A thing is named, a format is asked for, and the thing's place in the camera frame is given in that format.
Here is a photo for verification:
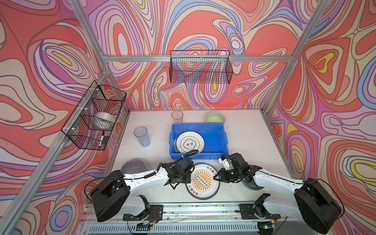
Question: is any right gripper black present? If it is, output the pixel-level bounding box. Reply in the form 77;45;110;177
212;168;241;183

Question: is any white plate with flower emblem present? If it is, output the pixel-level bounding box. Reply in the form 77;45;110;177
175;131;205;153

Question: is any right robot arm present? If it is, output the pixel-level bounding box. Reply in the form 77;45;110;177
214;153;345;234

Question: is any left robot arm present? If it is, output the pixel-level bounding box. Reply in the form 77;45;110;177
90;150;197;222

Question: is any blue plastic bin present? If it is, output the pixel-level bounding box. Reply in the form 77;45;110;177
169;123;229;160

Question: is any white plate with orange sunburst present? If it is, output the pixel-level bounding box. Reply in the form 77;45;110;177
186;163;220;200

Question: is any dark blue bowl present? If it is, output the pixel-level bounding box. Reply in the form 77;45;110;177
245;182;263;191

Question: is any grey lilac bowl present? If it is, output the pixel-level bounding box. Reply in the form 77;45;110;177
120;159;147;174

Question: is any blue-grey translucent cup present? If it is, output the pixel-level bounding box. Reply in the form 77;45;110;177
134;126;150;147

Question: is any pink translucent cup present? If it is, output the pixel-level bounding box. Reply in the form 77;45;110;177
171;110;184;124

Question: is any light green bowl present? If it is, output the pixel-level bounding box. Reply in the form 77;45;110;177
205;112;226;124

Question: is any black marker pen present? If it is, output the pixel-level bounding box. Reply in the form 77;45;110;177
99;131;105;147

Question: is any white tape roll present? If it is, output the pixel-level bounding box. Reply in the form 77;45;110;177
93;112;116;131

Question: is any aluminium front rail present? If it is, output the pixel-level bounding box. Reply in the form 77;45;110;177
82;201;324;224

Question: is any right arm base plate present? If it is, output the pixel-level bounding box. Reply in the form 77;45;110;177
238;204;281;220

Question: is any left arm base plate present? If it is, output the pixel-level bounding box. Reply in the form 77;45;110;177
123;205;164;222

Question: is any black wire basket on left wall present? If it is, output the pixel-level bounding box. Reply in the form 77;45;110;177
61;81;127;150

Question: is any black wire basket on wall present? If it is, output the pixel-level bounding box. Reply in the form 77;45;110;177
61;81;127;150
169;49;233;84

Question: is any black wire basket on back wall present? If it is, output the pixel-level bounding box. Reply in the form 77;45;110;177
169;49;233;84

